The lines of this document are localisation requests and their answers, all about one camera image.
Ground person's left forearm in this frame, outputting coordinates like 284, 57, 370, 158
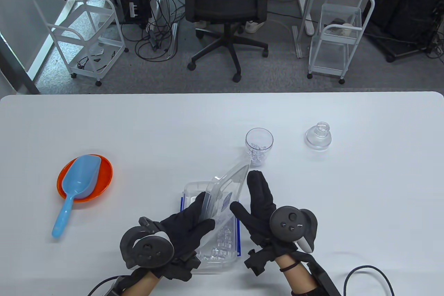
128, 271, 164, 296

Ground blue plastic scoop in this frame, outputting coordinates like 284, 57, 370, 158
52, 155, 102, 239

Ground tangle of black floor cables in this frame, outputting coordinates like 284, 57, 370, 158
120, 0, 189, 63

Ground aluminium rail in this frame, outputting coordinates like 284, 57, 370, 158
291, 25, 303, 59
166, 22, 179, 60

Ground white wire cart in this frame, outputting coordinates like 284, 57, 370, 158
33, 0, 130, 87
307, 0, 376, 85

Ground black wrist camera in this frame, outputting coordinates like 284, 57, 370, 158
244, 247, 275, 277

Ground orange bowl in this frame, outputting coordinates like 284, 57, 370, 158
57, 154, 114, 204

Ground person's right forearm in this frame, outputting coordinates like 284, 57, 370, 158
277, 254, 320, 296

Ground hand grey controller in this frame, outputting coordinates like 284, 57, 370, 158
119, 217, 175, 270
269, 205, 318, 254

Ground clear plastic shaker lid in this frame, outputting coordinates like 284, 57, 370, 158
305, 121, 333, 152

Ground clear container lid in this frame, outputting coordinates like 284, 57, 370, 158
200, 160, 251, 259

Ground clear container with blue clips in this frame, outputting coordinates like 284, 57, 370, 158
180, 180, 241, 274

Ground black wrist device cable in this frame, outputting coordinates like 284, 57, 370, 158
343, 265, 395, 296
87, 275, 120, 296

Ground black strapped wrist device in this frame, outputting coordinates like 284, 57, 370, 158
107, 274, 133, 296
291, 257, 343, 296

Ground person's left hand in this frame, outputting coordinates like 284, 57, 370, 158
149, 192, 216, 282

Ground person's right hand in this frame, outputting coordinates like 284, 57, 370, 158
230, 170, 299, 259

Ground black cables in cart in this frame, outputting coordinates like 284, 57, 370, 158
76, 49, 117, 71

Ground white power strip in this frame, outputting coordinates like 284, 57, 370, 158
298, 0, 315, 36

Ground clear plastic shaker cup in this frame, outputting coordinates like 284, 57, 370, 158
245, 128, 274, 167

